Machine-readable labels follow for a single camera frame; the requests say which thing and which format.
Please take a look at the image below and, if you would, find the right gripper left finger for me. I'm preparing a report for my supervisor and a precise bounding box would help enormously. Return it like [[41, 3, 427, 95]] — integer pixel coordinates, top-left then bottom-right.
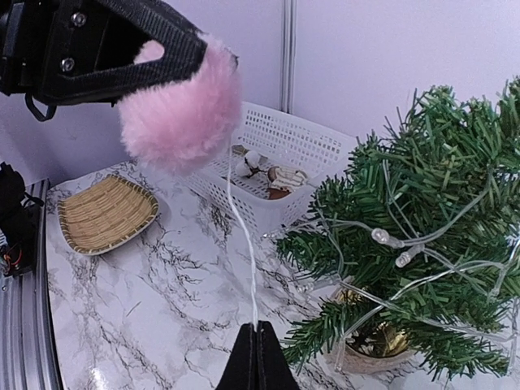
[[217, 323, 256, 390]]

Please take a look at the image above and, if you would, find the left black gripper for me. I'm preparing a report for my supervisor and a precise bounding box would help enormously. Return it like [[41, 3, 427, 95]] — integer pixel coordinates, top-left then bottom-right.
[[1, 1, 207, 106]]

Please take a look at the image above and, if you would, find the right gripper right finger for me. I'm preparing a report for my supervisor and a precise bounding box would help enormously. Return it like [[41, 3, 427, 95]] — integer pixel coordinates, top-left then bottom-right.
[[255, 321, 300, 390]]

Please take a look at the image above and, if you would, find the pink pompom ornament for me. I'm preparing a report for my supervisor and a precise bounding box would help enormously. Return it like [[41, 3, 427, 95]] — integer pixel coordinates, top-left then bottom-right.
[[118, 33, 242, 176]]

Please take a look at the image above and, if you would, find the clear string light wire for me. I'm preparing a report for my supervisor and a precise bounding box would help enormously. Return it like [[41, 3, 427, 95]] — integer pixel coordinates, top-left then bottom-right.
[[262, 154, 520, 373]]

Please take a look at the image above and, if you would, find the small green christmas tree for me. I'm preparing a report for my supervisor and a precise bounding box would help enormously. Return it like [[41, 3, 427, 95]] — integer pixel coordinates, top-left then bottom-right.
[[276, 80, 519, 378]]

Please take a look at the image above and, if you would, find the white plastic basket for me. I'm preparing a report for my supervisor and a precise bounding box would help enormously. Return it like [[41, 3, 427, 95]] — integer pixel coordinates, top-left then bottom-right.
[[182, 102, 357, 236]]

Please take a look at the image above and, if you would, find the burlap bow ornament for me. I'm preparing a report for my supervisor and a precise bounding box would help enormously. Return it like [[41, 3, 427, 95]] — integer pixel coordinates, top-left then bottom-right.
[[232, 145, 249, 156]]

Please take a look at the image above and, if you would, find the woven bamboo tray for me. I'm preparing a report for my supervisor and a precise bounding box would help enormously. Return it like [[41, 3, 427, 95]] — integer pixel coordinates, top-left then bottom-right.
[[58, 175, 159, 256]]

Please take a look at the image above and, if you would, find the left aluminium frame post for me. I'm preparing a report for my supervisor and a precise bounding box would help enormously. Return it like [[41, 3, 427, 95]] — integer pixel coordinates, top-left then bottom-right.
[[279, 0, 298, 114]]

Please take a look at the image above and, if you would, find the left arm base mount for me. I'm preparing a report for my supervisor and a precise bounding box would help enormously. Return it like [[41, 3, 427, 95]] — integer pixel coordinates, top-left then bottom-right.
[[1, 162, 44, 276]]

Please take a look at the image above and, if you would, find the front aluminium rail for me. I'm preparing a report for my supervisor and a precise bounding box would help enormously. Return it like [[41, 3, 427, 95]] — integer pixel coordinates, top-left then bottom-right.
[[1, 206, 63, 389]]

